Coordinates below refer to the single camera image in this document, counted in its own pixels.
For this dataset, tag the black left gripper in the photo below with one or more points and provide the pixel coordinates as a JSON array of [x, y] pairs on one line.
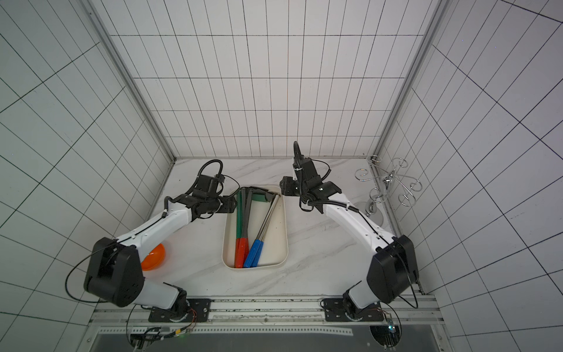
[[228, 207]]

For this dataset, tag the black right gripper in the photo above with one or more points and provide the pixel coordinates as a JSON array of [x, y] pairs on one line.
[[288, 185]]

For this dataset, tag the green hoe red grip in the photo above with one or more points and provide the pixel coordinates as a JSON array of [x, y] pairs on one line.
[[240, 244], [260, 198]]

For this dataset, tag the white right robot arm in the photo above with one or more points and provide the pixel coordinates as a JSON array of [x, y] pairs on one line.
[[393, 267]]

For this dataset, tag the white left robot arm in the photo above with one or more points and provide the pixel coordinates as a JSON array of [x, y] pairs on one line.
[[115, 273]]

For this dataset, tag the cream plastic storage tray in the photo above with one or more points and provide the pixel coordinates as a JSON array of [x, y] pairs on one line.
[[275, 248]]

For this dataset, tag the chrome wire cup rack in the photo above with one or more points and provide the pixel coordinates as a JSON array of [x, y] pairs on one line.
[[386, 182]]

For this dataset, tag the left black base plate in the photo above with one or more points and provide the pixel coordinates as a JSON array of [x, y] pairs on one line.
[[198, 310]]

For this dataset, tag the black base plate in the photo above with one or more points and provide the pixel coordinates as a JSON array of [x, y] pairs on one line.
[[344, 310], [198, 310]]

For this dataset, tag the aluminium mounting rail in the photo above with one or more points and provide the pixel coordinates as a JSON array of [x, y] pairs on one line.
[[260, 314]]

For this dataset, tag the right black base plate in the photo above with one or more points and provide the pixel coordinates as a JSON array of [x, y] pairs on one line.
[[344, 310]]

